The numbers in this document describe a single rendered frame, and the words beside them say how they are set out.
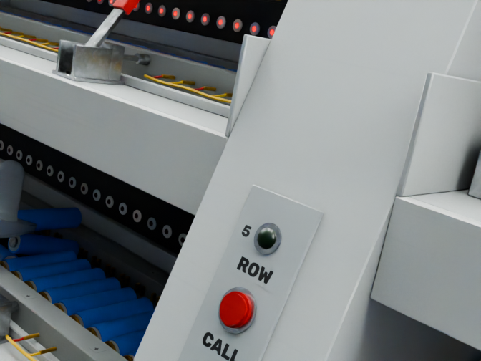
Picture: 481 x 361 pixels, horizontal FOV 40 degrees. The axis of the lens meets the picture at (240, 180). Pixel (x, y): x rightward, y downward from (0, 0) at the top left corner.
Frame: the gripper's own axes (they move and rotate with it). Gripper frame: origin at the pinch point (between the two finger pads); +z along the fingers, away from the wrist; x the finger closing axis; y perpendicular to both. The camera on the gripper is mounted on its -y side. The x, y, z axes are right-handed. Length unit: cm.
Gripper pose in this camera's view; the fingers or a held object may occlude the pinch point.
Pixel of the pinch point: (10, 227)
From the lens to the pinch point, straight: 57.4
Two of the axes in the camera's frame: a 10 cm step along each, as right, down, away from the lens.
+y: 4.0, -9.2, 0.5
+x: -7.2, -2.8, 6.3
